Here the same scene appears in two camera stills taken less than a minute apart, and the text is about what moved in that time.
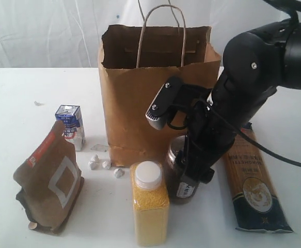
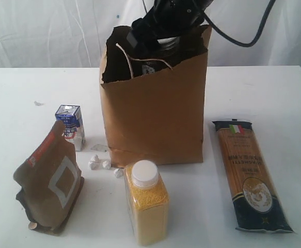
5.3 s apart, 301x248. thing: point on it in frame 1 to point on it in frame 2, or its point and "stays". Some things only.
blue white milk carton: x=72 y=118 stays
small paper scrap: x=38 y=104 stays
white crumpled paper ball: x=118 y=173 stays
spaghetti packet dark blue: x=257 y=205 stays
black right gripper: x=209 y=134 to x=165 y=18
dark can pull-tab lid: x=173 y=171 to x=165 y=50
